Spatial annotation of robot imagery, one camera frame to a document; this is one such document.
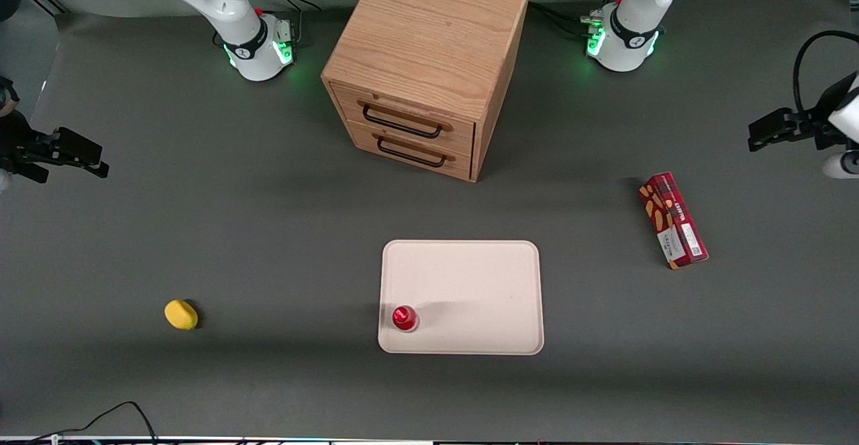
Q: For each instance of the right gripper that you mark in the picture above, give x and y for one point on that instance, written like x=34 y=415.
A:
x=20 y=144

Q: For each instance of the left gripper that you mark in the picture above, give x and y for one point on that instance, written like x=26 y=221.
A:
x=809 y=127

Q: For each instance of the red cookie box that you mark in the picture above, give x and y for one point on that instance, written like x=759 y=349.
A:
x=672 y=220

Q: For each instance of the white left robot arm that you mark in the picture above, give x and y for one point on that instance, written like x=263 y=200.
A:
x=631 y=29

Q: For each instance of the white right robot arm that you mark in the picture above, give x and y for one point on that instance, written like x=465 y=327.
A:
x=221 y=2

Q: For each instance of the beige plastic tray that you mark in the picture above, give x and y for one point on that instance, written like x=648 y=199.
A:
x=470 y=284

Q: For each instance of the yellow sponge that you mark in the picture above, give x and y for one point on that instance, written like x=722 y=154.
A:
x=180 y=315

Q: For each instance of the wooden drawer cabinet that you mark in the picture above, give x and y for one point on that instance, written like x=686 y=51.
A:
x=429 y=35

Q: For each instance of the small red cup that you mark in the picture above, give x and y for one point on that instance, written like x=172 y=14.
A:
x=405 y=317

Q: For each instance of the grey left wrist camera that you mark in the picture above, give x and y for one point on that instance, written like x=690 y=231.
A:
x=844 y=165

